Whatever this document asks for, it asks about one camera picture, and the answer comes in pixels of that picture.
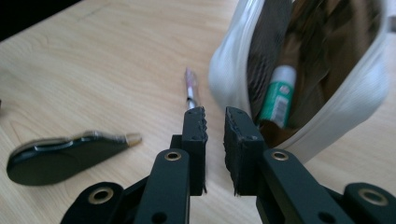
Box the pink and silver pen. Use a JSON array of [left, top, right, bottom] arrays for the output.
[[184, 66, 201, 111]]

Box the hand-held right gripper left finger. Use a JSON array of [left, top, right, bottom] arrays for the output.
[[134, 106, 209, 224]]

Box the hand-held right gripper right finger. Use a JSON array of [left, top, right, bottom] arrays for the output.
[[223, 106, 356, 224]]

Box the brown and white pencil case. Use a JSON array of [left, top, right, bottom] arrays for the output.
[[207, 0, 396, 165]]

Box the green and white glue stick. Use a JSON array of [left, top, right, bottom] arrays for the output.
[[257, 64, 298, 130]]

